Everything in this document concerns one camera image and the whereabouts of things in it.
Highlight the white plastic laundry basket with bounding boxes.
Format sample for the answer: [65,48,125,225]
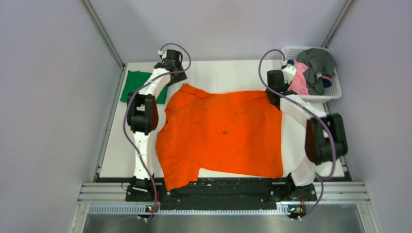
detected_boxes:
[281,46,342,103]

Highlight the grey t-shirt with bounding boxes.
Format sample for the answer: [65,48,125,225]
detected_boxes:
[296,48,336,95]

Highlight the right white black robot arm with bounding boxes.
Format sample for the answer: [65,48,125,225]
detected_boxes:
[266,69,348,200]

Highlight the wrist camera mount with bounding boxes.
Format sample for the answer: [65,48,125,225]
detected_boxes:
[281,64,297,85]
[158,50,169,61]

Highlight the orange t-shirt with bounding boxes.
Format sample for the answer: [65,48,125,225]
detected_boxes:
[156,84,284,190]

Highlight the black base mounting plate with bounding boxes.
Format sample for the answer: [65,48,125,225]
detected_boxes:
[125,178,317,211]

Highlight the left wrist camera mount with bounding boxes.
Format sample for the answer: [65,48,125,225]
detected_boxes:
[158,50,169,61]

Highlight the pink t-shirt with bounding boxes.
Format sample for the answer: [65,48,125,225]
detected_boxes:
[288,61,333,96]

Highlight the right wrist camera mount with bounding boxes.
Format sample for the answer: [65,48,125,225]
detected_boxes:
[281,64,297,85]

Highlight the white slotted cable duct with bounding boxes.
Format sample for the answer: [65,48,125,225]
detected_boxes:
[88,204,303,216]

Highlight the folded green t-shirt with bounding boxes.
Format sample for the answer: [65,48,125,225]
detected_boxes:
[120,71,168,104]

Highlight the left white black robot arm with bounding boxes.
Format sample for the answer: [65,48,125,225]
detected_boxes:
[123,49,187,201]

